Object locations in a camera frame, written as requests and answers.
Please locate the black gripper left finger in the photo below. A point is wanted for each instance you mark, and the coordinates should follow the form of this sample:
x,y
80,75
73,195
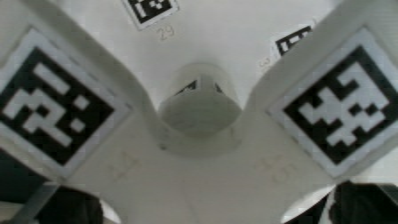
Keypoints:
x,y
73,207

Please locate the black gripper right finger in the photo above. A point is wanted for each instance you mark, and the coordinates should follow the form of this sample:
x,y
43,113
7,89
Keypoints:
x,y
359,203

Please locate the white cross table base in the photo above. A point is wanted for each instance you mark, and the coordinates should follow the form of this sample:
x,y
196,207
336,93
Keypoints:
x,y
84,133

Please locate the white round table top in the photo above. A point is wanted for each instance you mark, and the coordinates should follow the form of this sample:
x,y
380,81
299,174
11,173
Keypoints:
x,y
167,33

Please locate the white fence bar front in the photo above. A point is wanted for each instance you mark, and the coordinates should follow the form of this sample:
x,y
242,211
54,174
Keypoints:
x,y
16,213

